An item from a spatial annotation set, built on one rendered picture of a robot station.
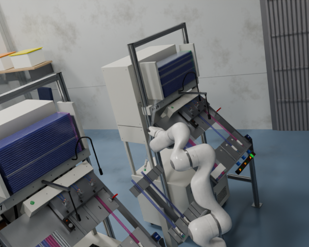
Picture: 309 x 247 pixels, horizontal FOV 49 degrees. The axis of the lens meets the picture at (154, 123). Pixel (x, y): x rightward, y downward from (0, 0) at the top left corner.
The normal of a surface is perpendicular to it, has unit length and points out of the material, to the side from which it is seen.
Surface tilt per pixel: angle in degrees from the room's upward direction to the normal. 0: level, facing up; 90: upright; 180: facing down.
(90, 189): 46
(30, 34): 90
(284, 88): 90
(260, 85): 90
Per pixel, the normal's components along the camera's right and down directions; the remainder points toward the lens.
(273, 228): -0.22, -0.91
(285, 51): -0.44, 0.42
